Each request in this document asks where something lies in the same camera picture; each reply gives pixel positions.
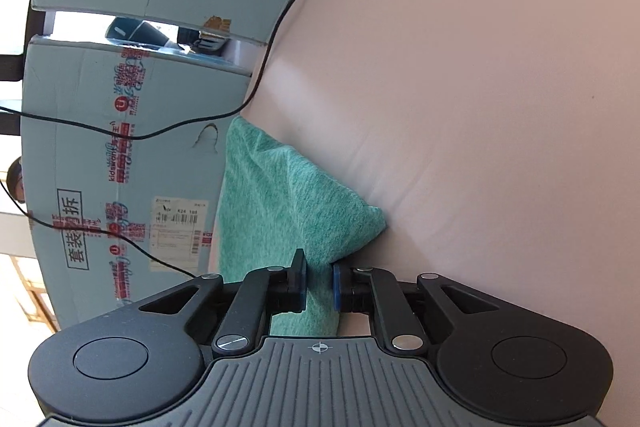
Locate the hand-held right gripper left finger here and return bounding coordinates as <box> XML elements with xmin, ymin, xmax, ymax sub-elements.
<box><xmin>139</xmin><ymin>249</ymin><xmax>307</xmax><ymax>355</ymax></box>

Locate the black power cable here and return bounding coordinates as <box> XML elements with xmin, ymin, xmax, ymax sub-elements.
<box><xmin>0</xmin><ymin>178</ymin><xmax>197</xmax><ymax>279</ymax></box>
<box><xmin>0</xmin><ymin>0</ymin><xmax>338</xmax><ymax>140</ymax></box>

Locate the green t-shirt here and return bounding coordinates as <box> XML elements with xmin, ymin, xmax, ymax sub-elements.
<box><xmin>216</xmin><ymin>116</ymin><xmax>387</xmax><ymax>338</ymax></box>

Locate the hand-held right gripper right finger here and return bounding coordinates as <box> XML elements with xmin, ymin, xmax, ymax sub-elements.
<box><xmin>331</xmin><ymin>262</ymin><xmax>501</xmax><ymax>354</ymax></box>

